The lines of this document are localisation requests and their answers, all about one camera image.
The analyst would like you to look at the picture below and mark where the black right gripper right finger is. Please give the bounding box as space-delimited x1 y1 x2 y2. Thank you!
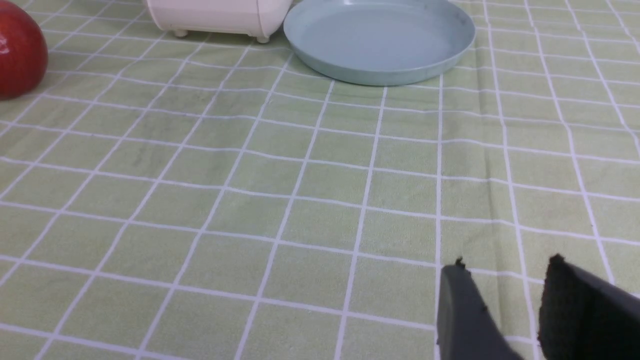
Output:
538 254 640 360

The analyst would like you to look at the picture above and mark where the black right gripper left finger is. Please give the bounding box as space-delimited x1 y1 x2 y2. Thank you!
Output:
436 258 522 360

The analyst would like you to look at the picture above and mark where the cream white toaster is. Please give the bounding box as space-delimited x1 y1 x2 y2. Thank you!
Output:
143 0 293 44

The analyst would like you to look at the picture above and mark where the light blue plate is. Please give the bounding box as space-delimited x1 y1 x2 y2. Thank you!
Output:
283 0 477 87

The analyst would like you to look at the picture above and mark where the green checkered tablecloth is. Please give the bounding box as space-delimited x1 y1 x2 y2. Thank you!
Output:
0 0 640 360

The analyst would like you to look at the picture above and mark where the red apple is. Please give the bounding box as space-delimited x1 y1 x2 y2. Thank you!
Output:
0 0 49 101

